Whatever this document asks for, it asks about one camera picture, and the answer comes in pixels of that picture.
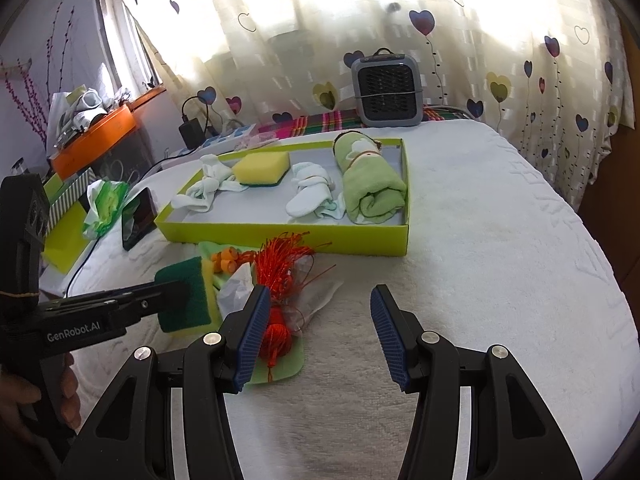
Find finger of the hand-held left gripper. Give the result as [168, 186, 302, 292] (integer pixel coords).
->
[47, 280, 190, 333]

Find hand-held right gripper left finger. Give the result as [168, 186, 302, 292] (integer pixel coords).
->
[60, 285, 272, 480]

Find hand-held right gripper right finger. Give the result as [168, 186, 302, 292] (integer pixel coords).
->
[370, 284, 583, 480]

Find red string tassel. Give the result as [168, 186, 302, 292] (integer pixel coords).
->
[245, 231, 346, 385]

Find clear plastic bag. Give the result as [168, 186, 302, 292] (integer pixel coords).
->
[216, 262, 346, 333]

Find yellow green scouring sponge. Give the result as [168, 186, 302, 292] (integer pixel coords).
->
[234, 152, 292, 189]
[154, 256, 223, 335]

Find small orange foam pieces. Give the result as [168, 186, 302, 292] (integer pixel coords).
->
[211, 244, 251, 275]

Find lime green cardboard box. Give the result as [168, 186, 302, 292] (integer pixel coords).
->
[154, 137, 412, 257]

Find knotted pale blue socks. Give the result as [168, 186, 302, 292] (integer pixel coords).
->
[171, 180, 223, 214]
[199, 154, 247, 192]

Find banded pale sock bundle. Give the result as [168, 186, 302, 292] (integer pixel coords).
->
[285, 161, 347, 221]

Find green towel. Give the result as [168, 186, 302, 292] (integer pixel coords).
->
[332, 132, 408, 226]

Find person's left hand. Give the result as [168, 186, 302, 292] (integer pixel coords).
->
[0, 352, 81, 446]

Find lime green striped box lid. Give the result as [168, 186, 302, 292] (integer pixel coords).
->
[40, 167, 98, 276]

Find black smartphone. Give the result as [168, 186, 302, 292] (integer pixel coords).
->
[121, 187, 160, 252]

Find green tissue pack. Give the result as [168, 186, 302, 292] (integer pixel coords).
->
[82, 178, 132, 241]

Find orange shelf bin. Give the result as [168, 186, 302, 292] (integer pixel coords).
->
[50, 110, 138, 178]

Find white plastic bag clutter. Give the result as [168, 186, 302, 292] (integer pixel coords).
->
[50, 85, 133, 151]

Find black charger adapter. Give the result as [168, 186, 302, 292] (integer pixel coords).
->
[180, 119, 206, 148]

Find white blue power strip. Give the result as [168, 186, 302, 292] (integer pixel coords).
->
[205, 122, 261, 148]

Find plaid cloth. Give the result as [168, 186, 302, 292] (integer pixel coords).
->
[255, 105, 481, 138]

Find window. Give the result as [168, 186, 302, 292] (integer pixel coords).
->
[95, 0, 166, 101]

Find grey space heater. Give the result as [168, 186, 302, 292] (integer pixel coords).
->
[350, 48, 426, 127]

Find heart print curtain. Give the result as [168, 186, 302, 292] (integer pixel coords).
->
[120, 0, 631, 211]

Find black charging cable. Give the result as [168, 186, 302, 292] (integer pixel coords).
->
[65, 95, 216, 297]

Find pink branch wall decal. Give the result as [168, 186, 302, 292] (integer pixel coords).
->
[0, 0, 76, 146]

